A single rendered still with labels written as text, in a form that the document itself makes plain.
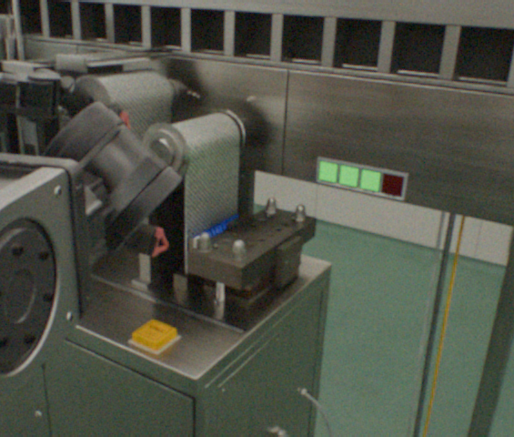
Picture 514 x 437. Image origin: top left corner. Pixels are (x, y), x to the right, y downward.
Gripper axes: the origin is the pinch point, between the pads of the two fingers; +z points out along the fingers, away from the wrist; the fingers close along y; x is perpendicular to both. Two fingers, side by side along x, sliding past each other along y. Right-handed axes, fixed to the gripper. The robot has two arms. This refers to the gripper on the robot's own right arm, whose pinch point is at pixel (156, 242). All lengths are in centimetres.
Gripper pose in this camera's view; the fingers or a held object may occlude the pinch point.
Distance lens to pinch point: 138.3
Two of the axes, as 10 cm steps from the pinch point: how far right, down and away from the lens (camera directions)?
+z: 4.1, 2.1, 8.8
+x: 3.0, -9.5, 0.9
